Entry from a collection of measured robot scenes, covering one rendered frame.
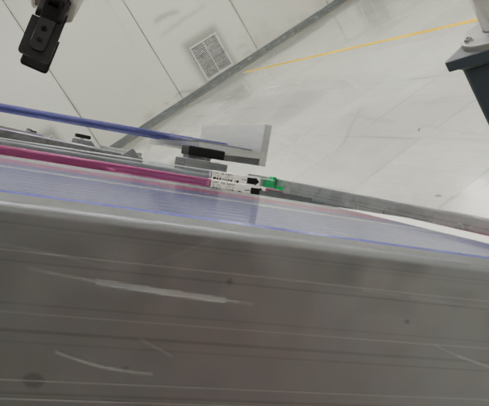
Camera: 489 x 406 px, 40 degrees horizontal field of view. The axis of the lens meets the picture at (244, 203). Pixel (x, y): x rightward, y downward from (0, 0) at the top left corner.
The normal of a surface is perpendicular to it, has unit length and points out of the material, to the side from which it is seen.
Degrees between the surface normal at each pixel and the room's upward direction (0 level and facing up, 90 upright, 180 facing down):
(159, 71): 90
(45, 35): 87
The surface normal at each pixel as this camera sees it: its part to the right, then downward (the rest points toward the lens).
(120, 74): 0.34, 0.11
